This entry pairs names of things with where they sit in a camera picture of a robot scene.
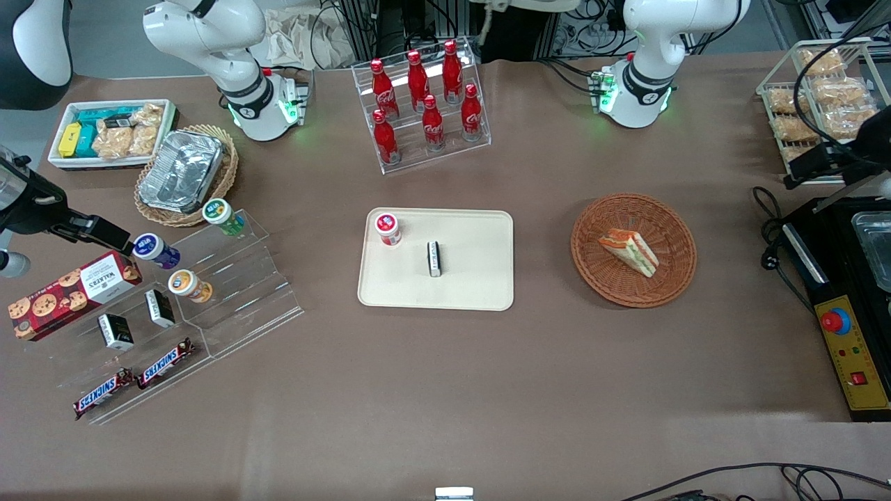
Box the light wicker basket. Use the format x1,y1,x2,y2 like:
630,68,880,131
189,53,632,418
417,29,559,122
134,125,239,228

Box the black appliance with yellow panel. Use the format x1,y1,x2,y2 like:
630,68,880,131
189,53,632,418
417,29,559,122
778,197,891,423

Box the long teal snack box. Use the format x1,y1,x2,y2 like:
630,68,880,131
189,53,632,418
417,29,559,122
77,107,137,127

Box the green lid snack cup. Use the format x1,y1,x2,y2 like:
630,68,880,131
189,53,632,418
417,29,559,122
202,198,246,237

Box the red lid white cup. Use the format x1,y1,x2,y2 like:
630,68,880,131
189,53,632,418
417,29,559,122
375,212,403,248

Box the beige plastic tray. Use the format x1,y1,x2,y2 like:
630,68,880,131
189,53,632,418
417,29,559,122
357,207,514,312

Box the crumpled beige paper bag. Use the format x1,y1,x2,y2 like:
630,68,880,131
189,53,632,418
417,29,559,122
249,8,356,70

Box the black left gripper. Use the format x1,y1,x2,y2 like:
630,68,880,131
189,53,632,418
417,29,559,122
782,104,891,191

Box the red emergency stop button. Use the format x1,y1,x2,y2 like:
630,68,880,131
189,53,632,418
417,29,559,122
820,306,852,337

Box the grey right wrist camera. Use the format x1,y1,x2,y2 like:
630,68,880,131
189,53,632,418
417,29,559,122
0,250,33,280

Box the Snickers bar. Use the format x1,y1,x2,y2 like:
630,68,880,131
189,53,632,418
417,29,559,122
136,337,196,390
73,368,135,421

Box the white plastic bin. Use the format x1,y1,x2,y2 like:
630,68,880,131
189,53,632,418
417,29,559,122
47,99,179,172

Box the black floor cable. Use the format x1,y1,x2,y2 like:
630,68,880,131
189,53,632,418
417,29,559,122
620,462,891,501

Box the black power cable with plug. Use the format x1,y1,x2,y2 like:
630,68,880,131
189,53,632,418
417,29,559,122
752,186,817,315

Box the brown wicker basket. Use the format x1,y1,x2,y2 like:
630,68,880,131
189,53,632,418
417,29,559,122
570,193,697,308

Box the clear acrylic bottle rack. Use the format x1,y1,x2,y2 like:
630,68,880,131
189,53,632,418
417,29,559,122
352,38,491,175

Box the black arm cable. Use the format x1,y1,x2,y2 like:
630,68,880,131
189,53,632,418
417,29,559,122
794,35,891,171

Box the red Walkers cookie box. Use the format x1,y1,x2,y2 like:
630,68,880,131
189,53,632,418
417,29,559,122
8,250,143,342

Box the clear bag of crackers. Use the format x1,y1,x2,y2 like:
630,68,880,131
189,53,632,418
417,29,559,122
129,104,165,157
93,117,134,160

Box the yellow snack box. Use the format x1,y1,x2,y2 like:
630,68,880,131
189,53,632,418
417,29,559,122
58,122,84,159

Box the triangular sandwich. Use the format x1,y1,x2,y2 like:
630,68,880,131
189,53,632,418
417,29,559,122
599,228,660,278

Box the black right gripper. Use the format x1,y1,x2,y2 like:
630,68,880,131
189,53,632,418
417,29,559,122
0,148,134,256

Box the red cola bottle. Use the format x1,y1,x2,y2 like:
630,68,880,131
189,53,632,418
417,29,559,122
407,50,431,112
443,40,464,104
370,59,400,119
423,95,446,152
461,83,484,143
372,109,402,166

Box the blue lid purple cup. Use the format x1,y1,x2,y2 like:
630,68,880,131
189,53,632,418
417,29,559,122
132,233,182,271

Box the aluminium foil tray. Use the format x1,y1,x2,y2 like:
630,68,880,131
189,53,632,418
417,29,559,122
138,130,225,214

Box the orange snack cup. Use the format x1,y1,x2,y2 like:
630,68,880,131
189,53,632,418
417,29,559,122
168,269,214,304

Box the clear acrylic stepped shelf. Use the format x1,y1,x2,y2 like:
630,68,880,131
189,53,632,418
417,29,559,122
28,264,213,427
136,209,305,360

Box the white wire rack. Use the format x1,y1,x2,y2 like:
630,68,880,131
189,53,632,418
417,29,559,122
756,38,891,185

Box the metal pan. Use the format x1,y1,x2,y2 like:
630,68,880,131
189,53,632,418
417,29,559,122
851,211,891,294

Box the white base connector box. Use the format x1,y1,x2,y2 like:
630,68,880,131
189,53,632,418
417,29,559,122
590,70,619,113
277,75,311,127

